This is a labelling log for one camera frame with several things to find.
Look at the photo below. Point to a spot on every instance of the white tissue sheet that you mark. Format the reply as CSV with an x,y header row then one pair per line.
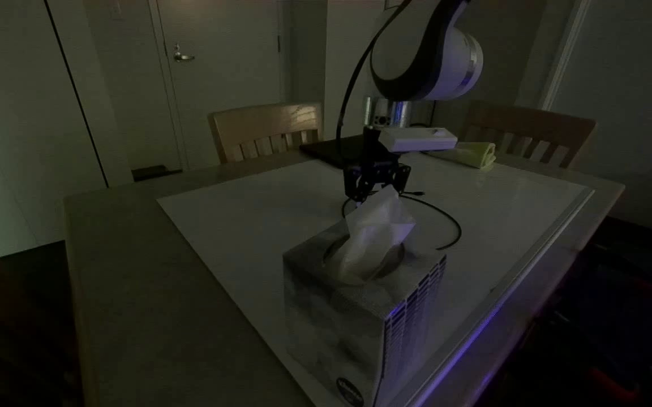
x,y
375,234

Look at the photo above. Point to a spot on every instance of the small green box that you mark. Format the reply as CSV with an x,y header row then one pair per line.
x,y
476,156

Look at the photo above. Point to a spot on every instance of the black closed laptop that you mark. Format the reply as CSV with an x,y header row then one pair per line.
x,y
329,150

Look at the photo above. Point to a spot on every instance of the white room door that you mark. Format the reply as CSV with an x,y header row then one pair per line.
x,y
227,82

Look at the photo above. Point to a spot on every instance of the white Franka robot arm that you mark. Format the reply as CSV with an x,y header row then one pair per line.
x,y
446,69

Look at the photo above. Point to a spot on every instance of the light wooden slat chair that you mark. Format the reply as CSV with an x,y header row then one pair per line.
x,y
265,120
538,128

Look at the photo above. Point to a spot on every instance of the white closet door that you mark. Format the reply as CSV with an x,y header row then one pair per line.
x,y
337,29

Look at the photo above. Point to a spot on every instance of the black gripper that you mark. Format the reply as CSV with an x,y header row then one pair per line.
x,y
375,166

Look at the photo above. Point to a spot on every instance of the grey marbled tissue box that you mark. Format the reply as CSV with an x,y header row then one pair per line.
x,y
340,330

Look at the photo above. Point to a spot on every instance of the white board mat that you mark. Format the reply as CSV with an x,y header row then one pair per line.
x,y
265,217

